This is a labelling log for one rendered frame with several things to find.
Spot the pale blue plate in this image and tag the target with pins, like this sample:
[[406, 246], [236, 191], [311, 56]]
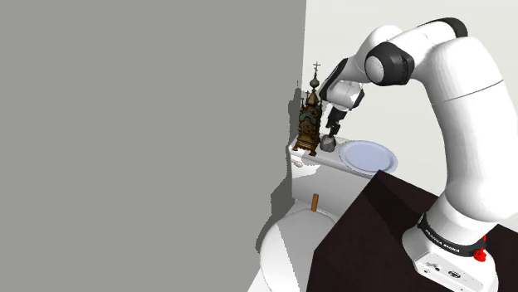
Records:
[[367, 157]]

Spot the dark robot stand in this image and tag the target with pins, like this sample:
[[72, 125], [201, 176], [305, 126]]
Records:
[[364, 238]]

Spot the small grey pot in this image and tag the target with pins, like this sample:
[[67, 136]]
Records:
[[327, 143]]

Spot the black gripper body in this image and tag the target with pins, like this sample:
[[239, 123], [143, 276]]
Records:
[[335, 118]]

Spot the ornate bronze tower figure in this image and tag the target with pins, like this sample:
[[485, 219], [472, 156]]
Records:
[[309, 125]]

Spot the white toilet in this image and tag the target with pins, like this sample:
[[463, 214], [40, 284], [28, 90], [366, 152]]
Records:
[[323, 190]]

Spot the brown cylinder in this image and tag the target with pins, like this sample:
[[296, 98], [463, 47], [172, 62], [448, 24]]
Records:
[[314, 202]]

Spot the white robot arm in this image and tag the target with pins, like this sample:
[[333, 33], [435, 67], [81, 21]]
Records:
[[465, 121]]

